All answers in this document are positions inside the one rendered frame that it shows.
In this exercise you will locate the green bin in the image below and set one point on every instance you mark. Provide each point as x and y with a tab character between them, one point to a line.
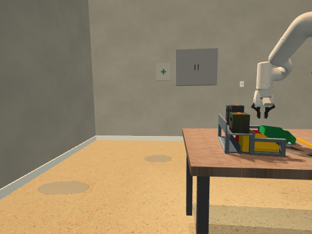
277	132

